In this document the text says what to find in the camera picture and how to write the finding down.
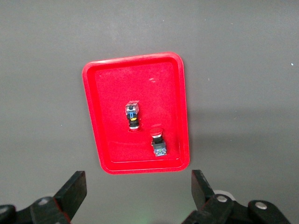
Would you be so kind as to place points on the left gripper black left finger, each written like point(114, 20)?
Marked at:
point(74, 191)

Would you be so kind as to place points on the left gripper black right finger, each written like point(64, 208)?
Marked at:
point(202, 191)

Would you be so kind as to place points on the red mushroom push button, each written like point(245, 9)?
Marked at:
point(158, 145)
point(132, 109)

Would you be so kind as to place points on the red plastic tray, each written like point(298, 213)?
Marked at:
point(116, 93)

